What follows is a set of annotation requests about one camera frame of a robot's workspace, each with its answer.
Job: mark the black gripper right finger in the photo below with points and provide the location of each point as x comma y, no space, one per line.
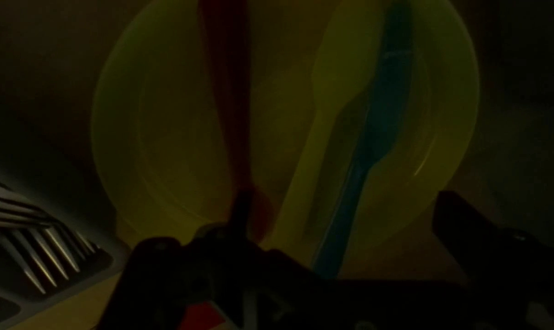
488,251

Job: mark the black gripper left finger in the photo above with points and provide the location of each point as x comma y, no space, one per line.
236,223

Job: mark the red plastic spoon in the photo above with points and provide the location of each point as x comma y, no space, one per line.
225,36

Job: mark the yellow plastic plate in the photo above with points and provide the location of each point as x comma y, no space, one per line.
157,141

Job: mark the grey cutlery holder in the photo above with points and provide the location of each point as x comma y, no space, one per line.
80,207

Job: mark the blue plastic knife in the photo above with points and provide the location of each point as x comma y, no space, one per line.
387,95

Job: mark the silver fork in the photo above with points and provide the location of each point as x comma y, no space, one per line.
46,251

